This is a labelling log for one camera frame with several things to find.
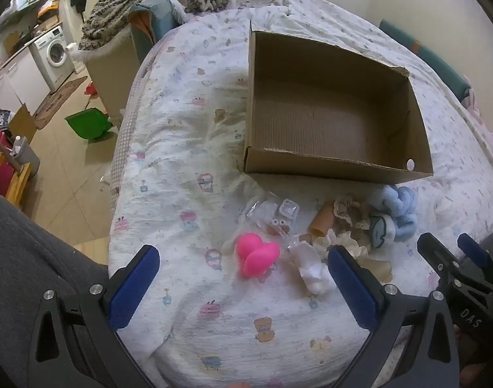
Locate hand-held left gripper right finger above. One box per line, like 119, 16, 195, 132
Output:
327, 244, 461, 388

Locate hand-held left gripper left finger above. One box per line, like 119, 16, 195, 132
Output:
28, 244, 162, 388

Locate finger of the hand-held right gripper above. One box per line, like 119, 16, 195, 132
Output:
457, 233, 493, 269
417, 232, 453, 277

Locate cream ruffled scrunchie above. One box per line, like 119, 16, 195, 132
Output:
313, 230, 393, 284

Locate white cloth piece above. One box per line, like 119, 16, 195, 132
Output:
289, 242, 337, 296

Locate light blue plush toy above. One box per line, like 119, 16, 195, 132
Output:
382, 185, 418, 243

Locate tan rubber funnel tube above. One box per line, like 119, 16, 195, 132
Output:
308, 202, 336, 237

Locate beige lace scrunchie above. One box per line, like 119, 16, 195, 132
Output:
333, 195, 372, 231

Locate pink heart-shaped toy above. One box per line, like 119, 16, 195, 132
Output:
235, 232, 280, 279

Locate clear plastic bag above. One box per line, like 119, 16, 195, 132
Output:
240, 196, 280, 231

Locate brown cardboard box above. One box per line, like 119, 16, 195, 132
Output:
244, 20, 434, 185

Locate white sock with teal print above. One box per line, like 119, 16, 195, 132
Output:
369, 215, 397, 249

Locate small clear plastic case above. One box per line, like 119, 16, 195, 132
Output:
279, 199, 300, 220

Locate white printed bed quilt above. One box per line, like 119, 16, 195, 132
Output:
108, 0, 493, 388

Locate grey plastic bin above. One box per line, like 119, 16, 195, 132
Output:
12, 136, 41, 175

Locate green dustpan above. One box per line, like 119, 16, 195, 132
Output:
64, 107, 118, 141

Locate small cardboard carton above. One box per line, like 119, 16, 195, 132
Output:
8, 104, 38, 142

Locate brown door mat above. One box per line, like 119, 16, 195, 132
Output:
31, 76, 88, 131

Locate beige wooden board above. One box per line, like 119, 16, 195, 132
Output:
85, 40, 141, 127

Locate white kitchen cabinet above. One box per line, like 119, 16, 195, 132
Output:
0, 50, 51, 110

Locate white washing machine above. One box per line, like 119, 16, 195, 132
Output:
30, 25, 75, 92

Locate striped knit blanket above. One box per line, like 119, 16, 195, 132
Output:
79, 0, 231, 51

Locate yellow wooden frame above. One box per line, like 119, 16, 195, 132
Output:
0, 156, 32, 208

